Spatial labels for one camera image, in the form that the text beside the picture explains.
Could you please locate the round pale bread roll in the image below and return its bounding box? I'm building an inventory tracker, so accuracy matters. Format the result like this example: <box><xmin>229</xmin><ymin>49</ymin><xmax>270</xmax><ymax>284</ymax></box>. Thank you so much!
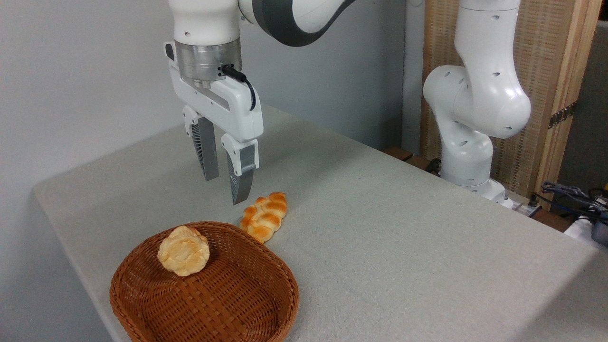
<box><xmin>157</xmin><ymin>225</ymin><xmax>210</xmax><ymax>277</ymax></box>

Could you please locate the white power strip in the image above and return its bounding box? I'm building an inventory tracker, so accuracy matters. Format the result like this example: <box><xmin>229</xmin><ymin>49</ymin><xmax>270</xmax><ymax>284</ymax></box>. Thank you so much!
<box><xmin>503</xmin><ymin>197</ymin><xmax>542</xmax><ymax>218</ymax></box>

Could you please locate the brass screen hinge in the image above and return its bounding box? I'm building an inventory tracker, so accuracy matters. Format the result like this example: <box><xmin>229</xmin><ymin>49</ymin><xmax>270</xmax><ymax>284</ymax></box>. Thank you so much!
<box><xmin>549</xmin><ymin>101</ymin><xmax>578</xmax><ymax>129</ymax></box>

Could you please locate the bundle of dark cables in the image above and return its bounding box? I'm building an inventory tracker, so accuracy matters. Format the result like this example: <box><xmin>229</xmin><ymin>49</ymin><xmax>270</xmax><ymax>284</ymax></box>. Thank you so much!
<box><xmin>541</xmin><ymin>181</ymin><xmax>608</xmax><ymax>220</ymax></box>

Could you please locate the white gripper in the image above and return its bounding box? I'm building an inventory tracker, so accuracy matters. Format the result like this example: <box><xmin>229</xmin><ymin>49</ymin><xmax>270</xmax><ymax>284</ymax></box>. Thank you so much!
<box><xmin>164</xmin><ymin>42</ymin><xmax>264</xmax><ymax>206</ymax></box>

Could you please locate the wooden rattan folding screen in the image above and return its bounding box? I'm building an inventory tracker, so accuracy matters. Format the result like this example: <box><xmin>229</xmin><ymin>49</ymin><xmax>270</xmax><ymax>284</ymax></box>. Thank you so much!
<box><xmin>420</xmin><ymin>0</ymin><xmax>604</xmax><ymax>205</ymax></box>

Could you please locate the braided golden bread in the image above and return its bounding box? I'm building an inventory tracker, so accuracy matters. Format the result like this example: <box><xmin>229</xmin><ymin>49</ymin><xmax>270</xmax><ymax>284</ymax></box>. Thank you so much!
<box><xmin>239</xmin><ymin>192</ymin><xmax>288</xmax><ymax>245</ymax></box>

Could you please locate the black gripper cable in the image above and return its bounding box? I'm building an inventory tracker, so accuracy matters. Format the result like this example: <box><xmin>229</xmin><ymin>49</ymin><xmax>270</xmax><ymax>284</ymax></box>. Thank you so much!
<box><xmin>221</xmin><ymin>64</ymin><xmax>257</xmax><ymax>111</ymax></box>

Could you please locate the brown woven wicker basket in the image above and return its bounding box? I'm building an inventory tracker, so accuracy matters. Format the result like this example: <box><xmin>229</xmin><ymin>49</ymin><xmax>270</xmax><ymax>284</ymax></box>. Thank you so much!
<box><xmin>109</xmin><ymin>221</ymin><xmax>300</xmax><ymax>342</ymax></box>

